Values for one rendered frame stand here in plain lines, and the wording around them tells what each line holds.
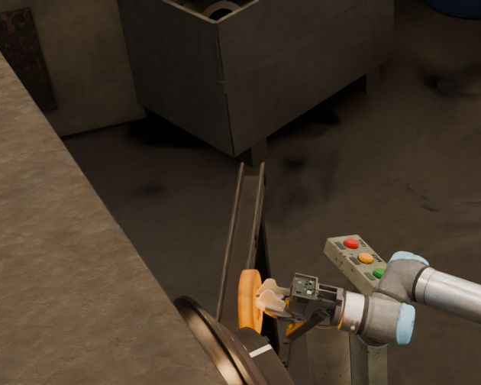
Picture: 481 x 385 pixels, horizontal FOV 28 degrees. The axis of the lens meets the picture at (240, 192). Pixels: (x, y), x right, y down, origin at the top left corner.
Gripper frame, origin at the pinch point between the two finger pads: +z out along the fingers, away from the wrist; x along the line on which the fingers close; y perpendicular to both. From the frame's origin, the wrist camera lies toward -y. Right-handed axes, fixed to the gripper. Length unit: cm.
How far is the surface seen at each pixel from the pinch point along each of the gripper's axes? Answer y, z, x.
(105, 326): 81, 19, 87
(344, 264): -26, -26, -45
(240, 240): -26, 4, -47
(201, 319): 40, 10, 46
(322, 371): -54, -27, -30
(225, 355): 41, 5, 53
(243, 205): -25, 5, -60
